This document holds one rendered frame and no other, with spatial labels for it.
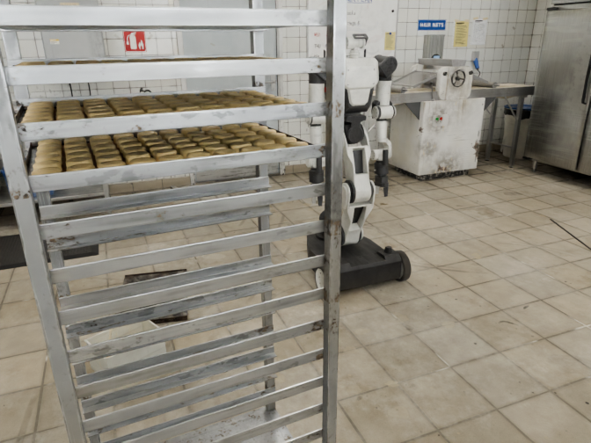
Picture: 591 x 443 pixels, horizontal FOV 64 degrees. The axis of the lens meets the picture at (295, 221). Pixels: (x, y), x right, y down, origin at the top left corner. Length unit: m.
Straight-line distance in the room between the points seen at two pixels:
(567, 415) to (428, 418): 0.58
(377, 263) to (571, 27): 3.64
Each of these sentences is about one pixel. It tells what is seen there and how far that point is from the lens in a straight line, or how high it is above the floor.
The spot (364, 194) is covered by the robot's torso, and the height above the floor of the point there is 0.60.
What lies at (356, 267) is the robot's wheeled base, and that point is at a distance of 2.87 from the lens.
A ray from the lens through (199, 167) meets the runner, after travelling 0.96.
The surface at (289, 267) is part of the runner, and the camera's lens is 1.11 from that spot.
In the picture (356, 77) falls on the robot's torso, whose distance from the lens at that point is 2.77.
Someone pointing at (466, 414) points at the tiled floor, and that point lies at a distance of 2.24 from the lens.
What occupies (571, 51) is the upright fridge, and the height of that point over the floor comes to 1.33.
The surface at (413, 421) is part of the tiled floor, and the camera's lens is 2.15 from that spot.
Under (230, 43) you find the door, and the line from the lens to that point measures 5.25.
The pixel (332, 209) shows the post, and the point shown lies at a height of 1.10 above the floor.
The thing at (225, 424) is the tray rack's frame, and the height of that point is 0.15.
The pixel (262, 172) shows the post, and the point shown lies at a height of 1.08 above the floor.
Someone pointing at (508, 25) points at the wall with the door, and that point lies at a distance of 7.07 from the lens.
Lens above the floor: 1.46
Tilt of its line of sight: 21 degrees down
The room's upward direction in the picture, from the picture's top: 1 degrees counter-clockwise
